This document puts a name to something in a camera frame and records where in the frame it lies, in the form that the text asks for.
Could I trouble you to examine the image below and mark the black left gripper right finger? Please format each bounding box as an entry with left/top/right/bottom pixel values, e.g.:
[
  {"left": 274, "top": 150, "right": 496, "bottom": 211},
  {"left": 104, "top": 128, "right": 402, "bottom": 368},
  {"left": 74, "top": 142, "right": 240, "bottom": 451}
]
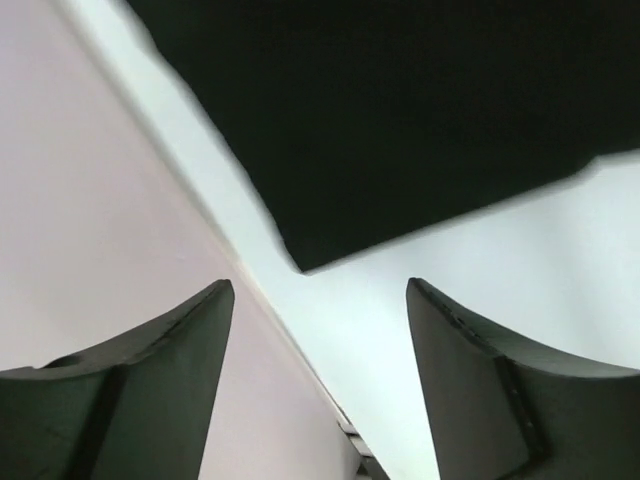
[{"left": 406, "top": 278, "right": 639, "bottom": 480}]

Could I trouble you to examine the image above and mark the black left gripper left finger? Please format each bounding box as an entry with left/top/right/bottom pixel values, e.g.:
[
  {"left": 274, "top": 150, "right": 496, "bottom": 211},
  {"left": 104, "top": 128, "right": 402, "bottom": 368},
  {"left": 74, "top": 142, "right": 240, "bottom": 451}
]
[{"left": 1, "top": 280, "right": 234, "bottom": 479}]

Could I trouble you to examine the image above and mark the black t shirt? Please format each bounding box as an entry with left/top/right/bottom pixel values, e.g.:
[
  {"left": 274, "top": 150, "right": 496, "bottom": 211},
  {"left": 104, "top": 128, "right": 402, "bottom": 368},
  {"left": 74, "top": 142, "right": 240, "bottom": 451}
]
[{"left": 131, "top": 0, "right": 639, "bottom": 272}]

